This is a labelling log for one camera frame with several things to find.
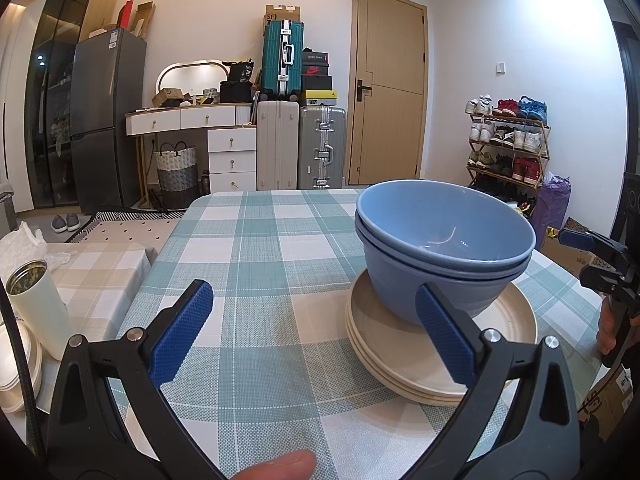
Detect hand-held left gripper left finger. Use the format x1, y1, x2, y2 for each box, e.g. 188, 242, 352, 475
46, 279, 224, 480

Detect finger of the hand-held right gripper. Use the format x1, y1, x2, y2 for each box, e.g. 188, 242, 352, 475
559, 229, 629, 267
580, 257, 640, 297

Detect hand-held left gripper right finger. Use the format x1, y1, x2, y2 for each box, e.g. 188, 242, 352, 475
415, 281, 582, 480

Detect person's right hand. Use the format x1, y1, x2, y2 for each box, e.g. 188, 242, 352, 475
597, 297, 621, 355

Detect person's left hand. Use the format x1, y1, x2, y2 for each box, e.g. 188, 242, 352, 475
231, 449, 317, 480

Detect printed cardboard box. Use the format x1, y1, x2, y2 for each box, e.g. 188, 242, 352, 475
542, 217, 596, 278

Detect purple plastic bag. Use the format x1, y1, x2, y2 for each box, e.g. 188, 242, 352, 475
530, 175, 572, 233

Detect labelled cardboard box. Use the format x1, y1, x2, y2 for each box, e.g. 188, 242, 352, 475
577, 365, 640, 441

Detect wooden shoe rack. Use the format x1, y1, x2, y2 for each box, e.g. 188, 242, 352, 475
467, 112, 551, 196

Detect shoe rack with shoes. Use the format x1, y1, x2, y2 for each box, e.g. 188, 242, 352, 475
466, 95, 548, 201

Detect teal checked tablecloth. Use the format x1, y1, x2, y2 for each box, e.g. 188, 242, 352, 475
107, 190, 606, 480

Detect white insulated cup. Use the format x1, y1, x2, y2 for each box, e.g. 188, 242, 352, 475
6, 260, 76, 361

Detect grey white woven basket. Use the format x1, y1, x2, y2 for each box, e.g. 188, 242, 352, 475
152, 142, 200, 209

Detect white round containers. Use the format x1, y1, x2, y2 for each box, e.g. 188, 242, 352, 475
0, 321, 43, 413

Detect white plastic bag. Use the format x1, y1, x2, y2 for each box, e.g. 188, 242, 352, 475
0, 220, 71, 267

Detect white dressing table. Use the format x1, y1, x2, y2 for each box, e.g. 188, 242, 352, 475
125, 102, 258, 211

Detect beige suitcase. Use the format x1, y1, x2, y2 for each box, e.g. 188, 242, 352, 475
256, 101, 301, 191

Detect silver suitcase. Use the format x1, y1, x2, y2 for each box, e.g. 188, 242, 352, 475
298, 106, 347, 190

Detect grey refrigerator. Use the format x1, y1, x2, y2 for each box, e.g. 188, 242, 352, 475
69, 27, 148, 213

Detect small open cardboard box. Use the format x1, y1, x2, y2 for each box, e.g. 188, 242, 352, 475
152, 88, 186, 108

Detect wooden door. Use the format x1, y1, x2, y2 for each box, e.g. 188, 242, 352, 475
347, 0, 428, 186

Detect black fabric bag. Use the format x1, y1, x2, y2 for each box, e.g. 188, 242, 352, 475
220, 80, 251, 103

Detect rounded vanity mirror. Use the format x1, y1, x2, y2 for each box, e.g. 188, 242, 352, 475
156, 58, 228, 106

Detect yellow black shoebox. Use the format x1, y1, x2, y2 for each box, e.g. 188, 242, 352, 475
301, 90, 337, 108

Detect black printed paper bag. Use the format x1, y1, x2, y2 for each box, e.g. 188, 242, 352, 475
229, 61, 258, 86

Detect dark glass cabinet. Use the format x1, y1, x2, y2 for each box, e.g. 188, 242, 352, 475
25, 0, 123, 208

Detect teal suitcase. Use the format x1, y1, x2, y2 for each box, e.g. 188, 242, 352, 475
262, 20, 305, 102

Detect flat cardboard box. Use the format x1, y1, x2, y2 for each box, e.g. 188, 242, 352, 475
135, 2, 156, 41

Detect cardboard box with black print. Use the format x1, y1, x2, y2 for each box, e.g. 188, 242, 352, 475
265, 5, 302, 25

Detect black braided cable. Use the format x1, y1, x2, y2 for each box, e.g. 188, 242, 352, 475
0, 280, 47, 463

